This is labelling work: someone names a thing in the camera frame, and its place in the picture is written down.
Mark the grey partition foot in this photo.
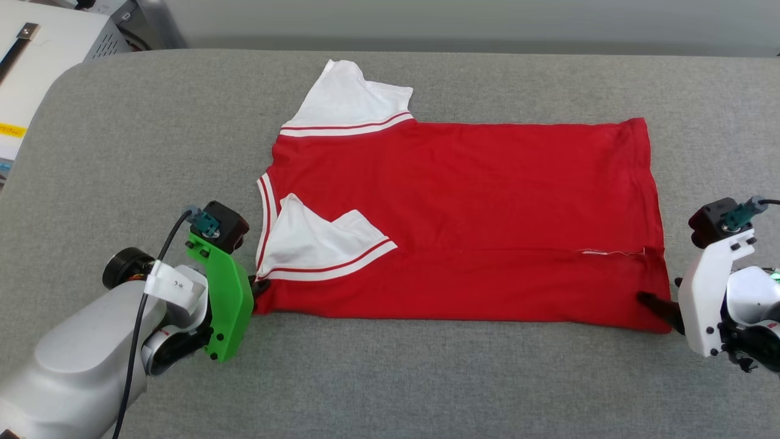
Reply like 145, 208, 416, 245
135, 0, 187, 50

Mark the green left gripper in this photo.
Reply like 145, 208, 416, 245
185, 232, 272, 363

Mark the white metal equipment box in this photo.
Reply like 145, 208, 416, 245
0, 0, 132, 184

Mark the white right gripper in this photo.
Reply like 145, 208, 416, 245
637, 227, 757, 359

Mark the red and white shirt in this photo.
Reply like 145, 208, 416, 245
253, 59, 673, 335

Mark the black strap box handle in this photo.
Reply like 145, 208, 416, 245
0, 23, 41, 84

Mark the white paper tag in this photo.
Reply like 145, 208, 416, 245
146, 260, 208, 309

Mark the white partition panel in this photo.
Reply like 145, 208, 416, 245
165, 0, 780, 57

